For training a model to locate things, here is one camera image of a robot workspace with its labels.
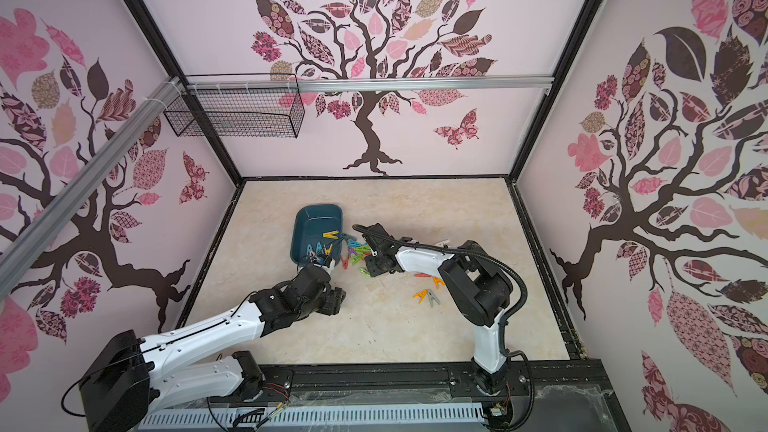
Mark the back aluminium rail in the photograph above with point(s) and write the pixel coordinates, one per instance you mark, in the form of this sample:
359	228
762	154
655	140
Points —
538	82

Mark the dark teal storage box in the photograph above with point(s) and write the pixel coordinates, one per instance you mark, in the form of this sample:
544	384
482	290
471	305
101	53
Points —
311	222

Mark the black wire basket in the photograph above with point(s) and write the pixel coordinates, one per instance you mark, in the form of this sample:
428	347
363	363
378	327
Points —
261	105

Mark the orange clothespin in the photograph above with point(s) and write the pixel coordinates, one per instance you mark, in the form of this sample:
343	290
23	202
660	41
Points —
420	296
438	282

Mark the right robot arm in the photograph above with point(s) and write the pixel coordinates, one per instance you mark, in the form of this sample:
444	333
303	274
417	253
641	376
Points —
485	291

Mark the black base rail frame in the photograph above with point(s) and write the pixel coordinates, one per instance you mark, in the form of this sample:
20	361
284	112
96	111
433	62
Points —
569	395

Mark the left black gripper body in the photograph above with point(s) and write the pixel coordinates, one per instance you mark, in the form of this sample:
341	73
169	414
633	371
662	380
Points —
328	304

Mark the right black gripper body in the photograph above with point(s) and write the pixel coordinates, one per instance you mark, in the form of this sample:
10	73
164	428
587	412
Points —
374	241

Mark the aluminium rail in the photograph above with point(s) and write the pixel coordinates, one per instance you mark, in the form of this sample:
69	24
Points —
24	251
538	82

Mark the left aluminium rail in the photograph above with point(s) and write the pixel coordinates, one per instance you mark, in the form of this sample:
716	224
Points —
24	251

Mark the grey clothespin lower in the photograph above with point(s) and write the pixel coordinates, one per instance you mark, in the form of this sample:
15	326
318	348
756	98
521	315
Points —
432	298

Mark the orange clothespin lower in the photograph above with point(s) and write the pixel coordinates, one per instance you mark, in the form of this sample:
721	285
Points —
420	296

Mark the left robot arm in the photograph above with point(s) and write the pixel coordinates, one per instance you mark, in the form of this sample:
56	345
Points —
136	376

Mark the white slotted cable duct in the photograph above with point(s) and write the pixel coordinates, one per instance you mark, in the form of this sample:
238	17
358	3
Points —
314	418

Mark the orange clothespin right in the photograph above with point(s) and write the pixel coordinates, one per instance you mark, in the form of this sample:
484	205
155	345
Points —
438	282

